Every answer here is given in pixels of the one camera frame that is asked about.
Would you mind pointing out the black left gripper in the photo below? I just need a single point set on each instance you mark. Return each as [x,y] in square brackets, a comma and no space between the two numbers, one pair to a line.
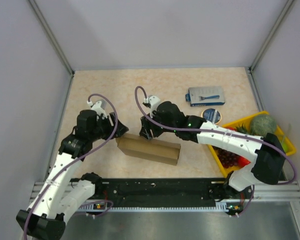
[111,128]

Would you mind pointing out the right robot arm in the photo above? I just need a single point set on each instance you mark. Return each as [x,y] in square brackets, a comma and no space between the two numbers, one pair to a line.
[265,154]

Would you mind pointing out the small pineapple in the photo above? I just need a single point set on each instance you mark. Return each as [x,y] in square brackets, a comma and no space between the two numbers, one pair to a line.
[243,129]

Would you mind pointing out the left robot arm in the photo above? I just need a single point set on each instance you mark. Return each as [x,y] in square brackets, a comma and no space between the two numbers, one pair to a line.
[47,216]

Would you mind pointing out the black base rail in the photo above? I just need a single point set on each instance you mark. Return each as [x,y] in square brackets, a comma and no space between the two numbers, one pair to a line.
[166,192]

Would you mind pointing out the aluminium frame post right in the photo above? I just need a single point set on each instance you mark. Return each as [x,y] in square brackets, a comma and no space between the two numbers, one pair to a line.
[288,6]

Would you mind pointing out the dark red grape bunch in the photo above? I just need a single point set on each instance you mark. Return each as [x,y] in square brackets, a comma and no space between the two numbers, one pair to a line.
[228,159]

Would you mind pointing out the red apple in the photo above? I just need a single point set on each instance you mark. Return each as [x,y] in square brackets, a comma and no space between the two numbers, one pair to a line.
[242,162]

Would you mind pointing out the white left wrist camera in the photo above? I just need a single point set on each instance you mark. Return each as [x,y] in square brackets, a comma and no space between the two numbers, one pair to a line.
[98,107]

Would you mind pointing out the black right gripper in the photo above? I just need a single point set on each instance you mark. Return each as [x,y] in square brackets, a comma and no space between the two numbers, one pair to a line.
[147,126]

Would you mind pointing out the aluminium frame post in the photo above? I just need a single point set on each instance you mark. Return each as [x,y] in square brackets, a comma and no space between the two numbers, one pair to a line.
[288,6]
[50,36]

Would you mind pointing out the brown cardboard box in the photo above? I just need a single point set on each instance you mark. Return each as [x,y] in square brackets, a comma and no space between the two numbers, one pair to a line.
[153,150]

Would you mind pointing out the razor blister pack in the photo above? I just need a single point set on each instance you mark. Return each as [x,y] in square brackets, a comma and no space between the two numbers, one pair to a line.
[205,96]

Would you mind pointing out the yellow plastic tray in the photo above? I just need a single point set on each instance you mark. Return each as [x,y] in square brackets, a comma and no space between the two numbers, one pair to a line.
[282,137]

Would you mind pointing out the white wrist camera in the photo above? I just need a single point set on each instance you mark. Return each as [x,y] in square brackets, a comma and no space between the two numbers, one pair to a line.
[152,102]
[98,107]

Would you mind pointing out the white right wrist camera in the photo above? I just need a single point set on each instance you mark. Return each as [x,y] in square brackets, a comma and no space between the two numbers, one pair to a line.
[152,102]

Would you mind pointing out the green melon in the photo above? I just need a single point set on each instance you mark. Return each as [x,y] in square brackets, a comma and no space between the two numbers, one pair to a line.
[263,124]

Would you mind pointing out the light green fruit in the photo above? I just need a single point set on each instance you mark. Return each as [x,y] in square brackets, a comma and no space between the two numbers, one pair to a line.
[285,147]

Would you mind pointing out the aluminium frame post left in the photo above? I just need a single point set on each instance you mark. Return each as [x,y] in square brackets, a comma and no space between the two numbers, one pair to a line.
[50,36]

